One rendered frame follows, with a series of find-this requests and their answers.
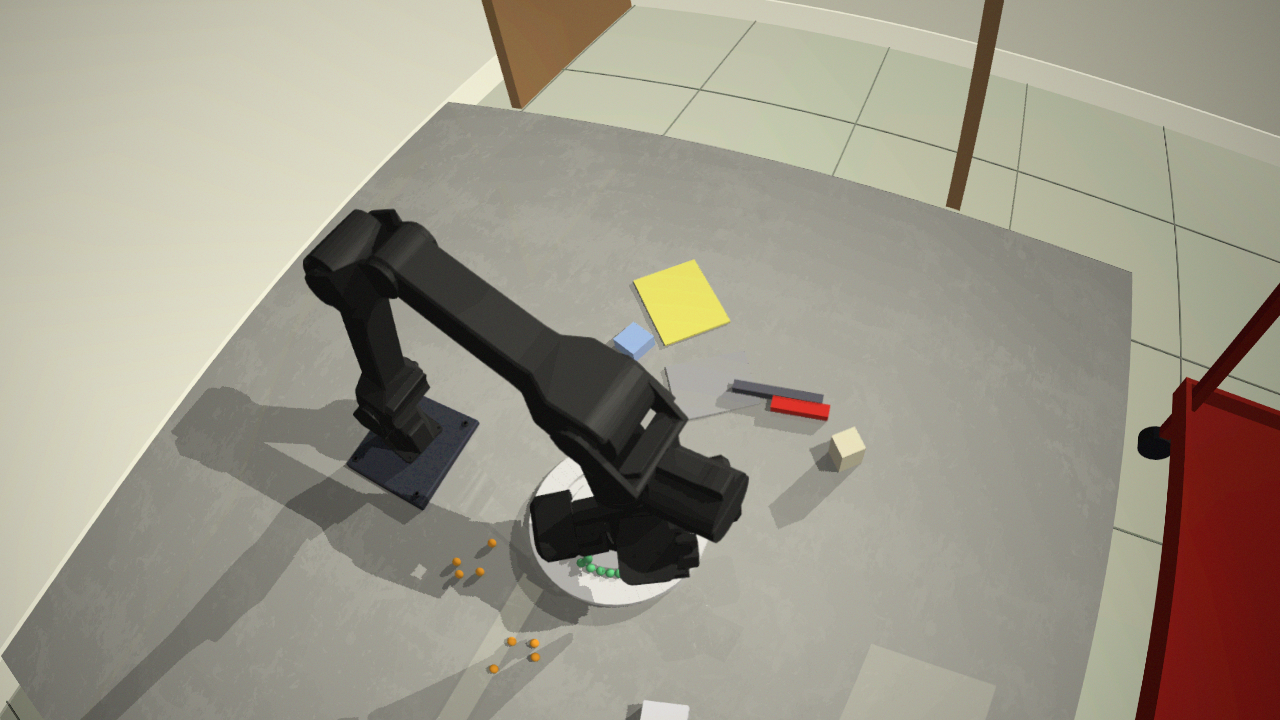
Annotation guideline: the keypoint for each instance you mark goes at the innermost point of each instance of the cream cube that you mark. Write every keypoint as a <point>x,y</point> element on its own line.
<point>846,449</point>

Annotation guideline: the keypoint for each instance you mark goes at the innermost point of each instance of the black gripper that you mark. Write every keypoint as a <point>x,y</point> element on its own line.
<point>564,529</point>

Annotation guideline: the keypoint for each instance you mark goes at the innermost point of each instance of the light blue cube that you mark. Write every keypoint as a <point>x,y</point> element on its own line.
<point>634,341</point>

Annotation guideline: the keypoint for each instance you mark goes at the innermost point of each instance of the yellow flat rectangular board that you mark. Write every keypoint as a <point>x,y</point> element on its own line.
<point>680,302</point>

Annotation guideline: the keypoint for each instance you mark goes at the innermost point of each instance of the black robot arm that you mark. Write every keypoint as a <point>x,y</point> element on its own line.
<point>587,397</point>

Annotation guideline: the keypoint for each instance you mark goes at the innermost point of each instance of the white round board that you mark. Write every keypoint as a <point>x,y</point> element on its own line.
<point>578,582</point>

